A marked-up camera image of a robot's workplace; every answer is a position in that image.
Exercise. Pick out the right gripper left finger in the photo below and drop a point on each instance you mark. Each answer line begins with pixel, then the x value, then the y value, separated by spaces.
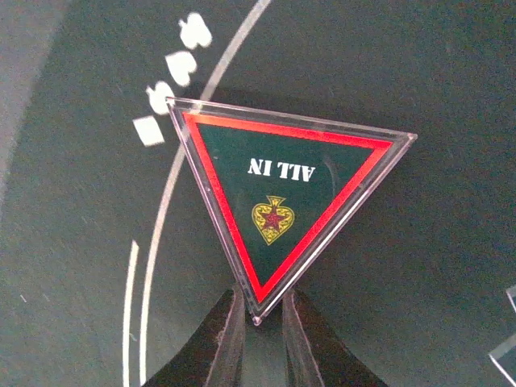
pixel 213 354

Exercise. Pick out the round black poker mat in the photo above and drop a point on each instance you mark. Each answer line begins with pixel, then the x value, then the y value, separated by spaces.
pixel 109 260

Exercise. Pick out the triangular all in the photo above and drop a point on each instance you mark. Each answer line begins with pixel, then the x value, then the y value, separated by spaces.
pixel 279 187

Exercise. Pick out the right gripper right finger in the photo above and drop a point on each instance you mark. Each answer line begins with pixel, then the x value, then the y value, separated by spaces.
pixel 315 355

